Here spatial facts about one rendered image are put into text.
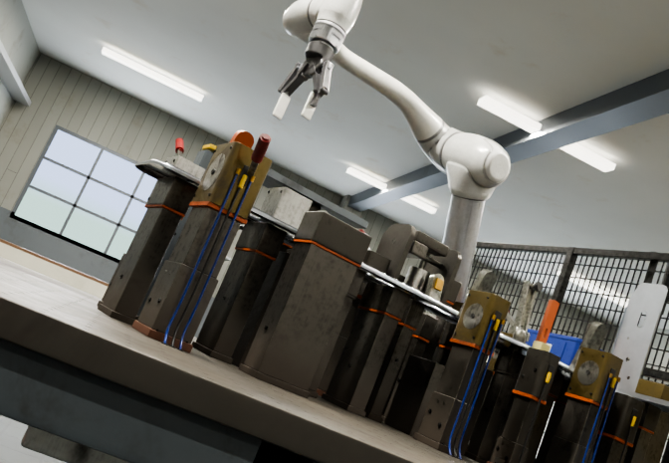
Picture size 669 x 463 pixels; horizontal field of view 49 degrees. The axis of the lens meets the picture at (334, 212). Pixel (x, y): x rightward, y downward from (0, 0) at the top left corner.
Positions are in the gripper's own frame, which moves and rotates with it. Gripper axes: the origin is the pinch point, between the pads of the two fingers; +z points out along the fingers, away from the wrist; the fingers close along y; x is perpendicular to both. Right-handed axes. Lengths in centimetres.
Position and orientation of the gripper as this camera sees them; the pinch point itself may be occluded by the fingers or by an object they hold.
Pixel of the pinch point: (293, 113)
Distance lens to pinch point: 197.9
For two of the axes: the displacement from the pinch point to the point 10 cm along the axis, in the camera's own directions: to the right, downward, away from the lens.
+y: 6.5, 1.1, -7.5
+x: 6.6, 4.2, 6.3
